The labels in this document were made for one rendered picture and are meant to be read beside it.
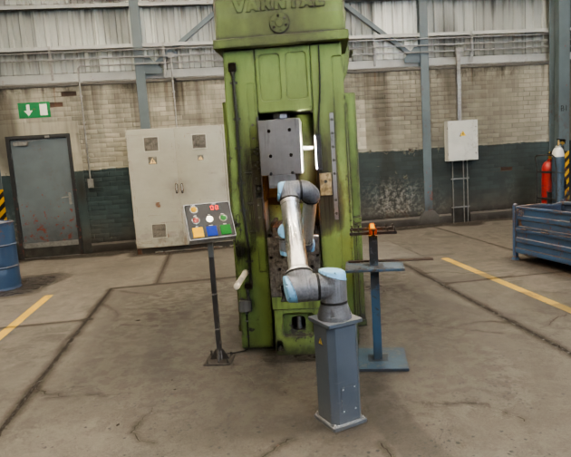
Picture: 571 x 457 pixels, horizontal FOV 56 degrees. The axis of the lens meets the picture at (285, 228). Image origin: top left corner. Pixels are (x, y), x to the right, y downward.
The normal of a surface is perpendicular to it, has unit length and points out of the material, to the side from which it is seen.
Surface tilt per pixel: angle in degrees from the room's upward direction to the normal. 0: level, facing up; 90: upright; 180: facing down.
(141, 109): 90
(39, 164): 90
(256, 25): 90
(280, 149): 90
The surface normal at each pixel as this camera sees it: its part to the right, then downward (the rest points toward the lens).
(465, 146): 0.14, 0.12
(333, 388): -0.29, 0.15
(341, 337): 0.47, 0.09
